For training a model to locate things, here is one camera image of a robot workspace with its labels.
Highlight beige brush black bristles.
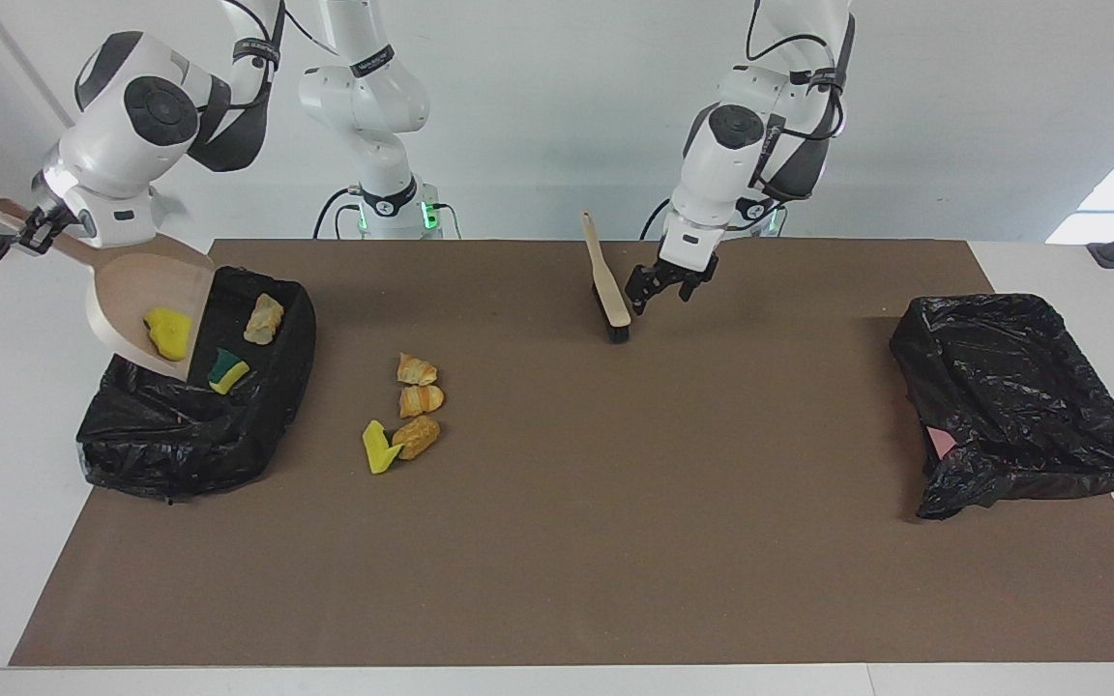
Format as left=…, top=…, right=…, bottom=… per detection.
left=581, top=211, right=634, bottom=345

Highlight beige plastic dustpan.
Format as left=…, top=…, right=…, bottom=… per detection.
left=0, top=197, right=218, bottom=381

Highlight lumpy yellow sponge chunk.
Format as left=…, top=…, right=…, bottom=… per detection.
left=143, top=306, right=194, bottom=363

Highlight yellow green sponge wedge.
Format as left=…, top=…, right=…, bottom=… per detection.
left=208, top=347, right=251, bottom=396

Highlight orange white striped croissant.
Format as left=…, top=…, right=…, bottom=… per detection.
left=243, top=293, right=285, bottom=347

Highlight small golden croissant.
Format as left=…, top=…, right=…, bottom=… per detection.
left=398, top=384, right=446, bottom=420

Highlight brown bread roll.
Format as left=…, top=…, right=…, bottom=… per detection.
left=390, top=416, right=442, bottom=462

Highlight yellow green sponge block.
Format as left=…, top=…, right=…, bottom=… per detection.
left=362, top=419, right=404, bottom=476

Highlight black bag lined bin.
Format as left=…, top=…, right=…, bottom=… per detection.
left=889, top=293, right=1114, bottom=522
left=75, top=268, right=318, bottom=503

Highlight brown table mat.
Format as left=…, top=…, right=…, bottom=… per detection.
left=9, top=239, right=1114, bottom=668

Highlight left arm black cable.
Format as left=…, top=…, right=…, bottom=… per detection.
left=746, top=0, right=850, bottom=142

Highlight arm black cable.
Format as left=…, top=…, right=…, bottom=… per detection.
left=219, top=0, right=345, bottom=112
left=746, top=0, right=850, bottom=142

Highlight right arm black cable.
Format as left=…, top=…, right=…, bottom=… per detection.
left=219, top=0, right=345, bottom=112

